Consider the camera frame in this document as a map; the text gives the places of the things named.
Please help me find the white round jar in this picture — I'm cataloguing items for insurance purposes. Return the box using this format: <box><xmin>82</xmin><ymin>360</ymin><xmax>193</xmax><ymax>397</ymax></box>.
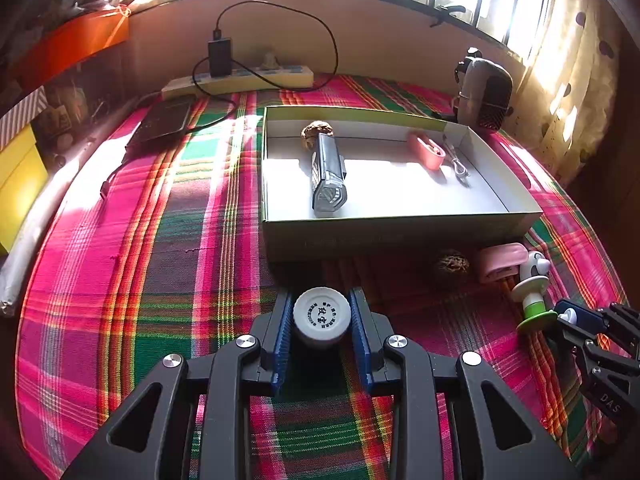
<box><xmin>293</xmin><ymin>286</ymin><xmax>352</xmax><ymax>349</ymax></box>

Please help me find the white green panda toy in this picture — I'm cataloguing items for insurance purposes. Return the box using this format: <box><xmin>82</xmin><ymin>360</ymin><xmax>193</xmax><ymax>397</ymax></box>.
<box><xmin>511</xmin><ymin>250</ymin><xmax>558</xmax><ymax>334</ymax></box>

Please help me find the pink plastic clamp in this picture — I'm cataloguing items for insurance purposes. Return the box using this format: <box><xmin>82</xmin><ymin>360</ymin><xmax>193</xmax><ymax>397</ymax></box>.
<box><xmin>476</xmin><ymin>243</ymin><xmax>528</xmax><ymax>283</ymax></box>

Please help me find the grey flashlight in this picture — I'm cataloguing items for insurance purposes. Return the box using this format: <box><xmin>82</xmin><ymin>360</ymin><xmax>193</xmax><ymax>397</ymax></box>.
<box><xmin>311</xmin><ymin>133</ymin><xmax>347</xmax><ymax>214</ymax></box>

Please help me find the brown walnut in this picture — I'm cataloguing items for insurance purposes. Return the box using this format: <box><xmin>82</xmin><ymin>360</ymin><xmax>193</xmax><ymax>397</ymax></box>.
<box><xmin>434</xmin><ymin>249</ymin><xmax>471</xmax><ymax>276</ymax></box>
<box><xmin>300</xmin><ymin>120</ymin><xmax>334</xmax><ymax>152</ymax></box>

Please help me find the white green cardboard box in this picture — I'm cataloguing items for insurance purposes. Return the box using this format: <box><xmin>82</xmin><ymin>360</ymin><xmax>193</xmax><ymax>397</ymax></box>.
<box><xmin>260</xmin><ymin>106</ymin><xmax>541</xmax><ymax>262</ymax></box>

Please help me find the pink green plaid blanket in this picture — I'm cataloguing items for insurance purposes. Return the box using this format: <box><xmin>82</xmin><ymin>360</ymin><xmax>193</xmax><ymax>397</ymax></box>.
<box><xmin>15</xmin><ymin>76</ymin><xmax>627</xmax><ymax>479</ymax></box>

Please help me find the cream spotted curtain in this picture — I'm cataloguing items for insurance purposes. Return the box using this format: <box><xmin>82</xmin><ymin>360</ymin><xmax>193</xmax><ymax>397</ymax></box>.
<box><xmin>504</xmin><ymin>0</ymin><xmax>624</xmax><ymax>185</ymax></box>

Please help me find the grey black mesh heater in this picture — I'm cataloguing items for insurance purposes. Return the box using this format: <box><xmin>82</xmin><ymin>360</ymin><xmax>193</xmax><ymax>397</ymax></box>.
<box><xmin>451</xmin><ymin>47</ymin><xmax>513</xmax><ymax>133</ymax></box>

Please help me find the white power strip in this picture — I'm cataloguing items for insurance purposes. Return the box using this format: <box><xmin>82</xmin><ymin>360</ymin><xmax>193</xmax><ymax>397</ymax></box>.
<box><xmin>162</xmin><ymin>65</ymin><xmax>314</xmax><ymax>100</ymax></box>

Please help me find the white rolled tube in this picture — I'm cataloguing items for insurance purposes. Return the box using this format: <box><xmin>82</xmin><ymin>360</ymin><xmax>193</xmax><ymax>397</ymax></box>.
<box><xmin>0</xmin><ymin>154</ymin><xmax>82</xmax><ymax>318</ymax></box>

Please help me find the black tablet device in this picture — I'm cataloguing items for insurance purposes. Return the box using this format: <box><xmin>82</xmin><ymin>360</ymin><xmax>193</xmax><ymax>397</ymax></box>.
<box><xmin>126</xmin><ymin>96</ymin><xmax>196</xmax><ymax>153</ymax></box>

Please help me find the black power adapter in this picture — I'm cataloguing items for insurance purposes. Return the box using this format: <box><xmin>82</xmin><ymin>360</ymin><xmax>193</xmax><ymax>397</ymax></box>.
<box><xmin>208</xmin><ymin>38</ymin><xmax>232</xmax><ymax>78</ymax></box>

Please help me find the yellow box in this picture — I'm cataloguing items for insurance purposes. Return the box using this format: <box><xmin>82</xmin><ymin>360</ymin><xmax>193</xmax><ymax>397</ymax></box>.
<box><xmin>0</xmin><ymin>125</ymin><xmax>49</xmax><ymax>256</ymax></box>

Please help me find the orange box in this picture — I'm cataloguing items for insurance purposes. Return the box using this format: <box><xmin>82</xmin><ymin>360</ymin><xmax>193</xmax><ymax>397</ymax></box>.
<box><xmin>10</xmin><ymin>6</ymin><xmax>131</xmax><ymax>91</ymax></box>

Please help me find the black window handle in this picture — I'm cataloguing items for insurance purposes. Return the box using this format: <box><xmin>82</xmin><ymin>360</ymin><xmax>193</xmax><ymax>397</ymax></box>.
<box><xmin>430</xmin><ymin>4</ymin><xmax>466</xmax><ymax>28</ymax></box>

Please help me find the black charger cable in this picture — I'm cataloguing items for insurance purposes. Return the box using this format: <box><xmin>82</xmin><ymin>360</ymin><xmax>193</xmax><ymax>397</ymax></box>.
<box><xmin>98</xmin><ymin>0</ymin><xmax>341</xmax><ymax>201</ymax></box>

